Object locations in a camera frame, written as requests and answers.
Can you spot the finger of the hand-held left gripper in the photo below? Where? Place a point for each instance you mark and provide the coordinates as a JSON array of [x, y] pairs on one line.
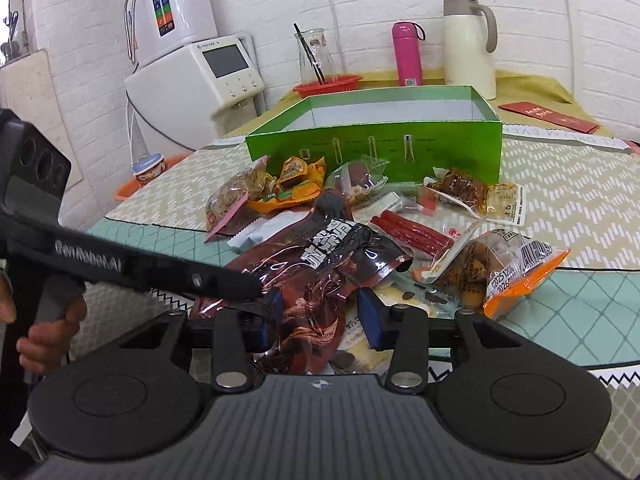
[[210, 282]]

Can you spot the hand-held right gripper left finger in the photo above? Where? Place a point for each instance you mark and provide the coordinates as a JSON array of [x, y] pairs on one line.
[[270, 320]]

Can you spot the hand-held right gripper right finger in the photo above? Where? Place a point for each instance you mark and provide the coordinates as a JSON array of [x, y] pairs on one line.
[[372, 322]]

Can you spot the dark brown glossy snack packet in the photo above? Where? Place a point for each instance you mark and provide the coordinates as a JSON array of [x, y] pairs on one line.
[[320, 260]]

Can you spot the white snack packet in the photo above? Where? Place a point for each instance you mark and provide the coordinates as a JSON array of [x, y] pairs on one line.
[[270, 232]]

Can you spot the pink-edged clear snack packet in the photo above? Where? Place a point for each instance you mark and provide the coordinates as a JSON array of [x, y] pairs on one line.
[[235, 195]]

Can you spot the red sausage snack packet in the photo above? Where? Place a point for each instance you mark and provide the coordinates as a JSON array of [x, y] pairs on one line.
[[405, 230]]

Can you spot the orange-edged clear snack packet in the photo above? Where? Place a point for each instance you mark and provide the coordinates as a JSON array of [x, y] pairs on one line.
[[480, 266]]

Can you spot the orange yellow printed snack packet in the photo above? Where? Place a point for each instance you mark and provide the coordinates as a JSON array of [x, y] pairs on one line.
[[300, 196]]

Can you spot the green cardboard box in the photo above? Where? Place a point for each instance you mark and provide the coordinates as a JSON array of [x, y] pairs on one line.
[[375, 135]]

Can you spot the person's left hand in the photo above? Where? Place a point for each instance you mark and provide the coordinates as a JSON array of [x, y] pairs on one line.
[[45, 347]]

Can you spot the orange plastic basin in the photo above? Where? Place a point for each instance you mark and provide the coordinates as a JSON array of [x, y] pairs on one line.
[[125, 187]]

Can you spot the cup with blue lid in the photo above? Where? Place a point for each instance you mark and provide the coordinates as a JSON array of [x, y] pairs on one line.
[[149, 170]]

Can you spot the small brown orange snack packet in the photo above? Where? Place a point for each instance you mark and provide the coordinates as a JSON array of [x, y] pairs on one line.
[[292, 170]]

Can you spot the clear packet of dark meat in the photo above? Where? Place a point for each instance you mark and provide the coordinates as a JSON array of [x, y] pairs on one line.
[[357, 177]]

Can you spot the white appliance cabinet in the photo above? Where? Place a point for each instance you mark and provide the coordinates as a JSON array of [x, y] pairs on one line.
[[170, 110]]

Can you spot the braised meat snack packet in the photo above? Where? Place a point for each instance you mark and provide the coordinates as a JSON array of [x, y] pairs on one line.
[[460, 185]]

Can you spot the pale tofu snack packet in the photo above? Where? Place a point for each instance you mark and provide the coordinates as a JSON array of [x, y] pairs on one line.
[[502, 201]]

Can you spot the cream appliance with screen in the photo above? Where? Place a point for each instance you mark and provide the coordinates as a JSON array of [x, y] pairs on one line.
[[225, 67]]

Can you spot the red plastic basket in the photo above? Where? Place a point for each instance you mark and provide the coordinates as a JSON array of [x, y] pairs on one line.
[[327, 89]]

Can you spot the black chopsticks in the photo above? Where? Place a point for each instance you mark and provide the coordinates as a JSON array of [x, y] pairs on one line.
[[310, 55]]

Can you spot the glass carafe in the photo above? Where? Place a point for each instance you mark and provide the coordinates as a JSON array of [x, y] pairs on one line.
[[325, 55]]

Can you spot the red envelope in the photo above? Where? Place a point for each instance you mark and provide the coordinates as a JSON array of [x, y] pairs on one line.
[[545, 116]]

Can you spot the pink bottle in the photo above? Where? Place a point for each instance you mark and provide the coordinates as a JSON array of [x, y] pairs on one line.
[[407, 55]]

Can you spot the cream thermos jug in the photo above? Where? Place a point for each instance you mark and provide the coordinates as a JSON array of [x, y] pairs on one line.
[[467, 50]]

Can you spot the white wall water purifier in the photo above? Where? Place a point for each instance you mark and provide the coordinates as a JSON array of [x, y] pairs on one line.
[[185, 10]]

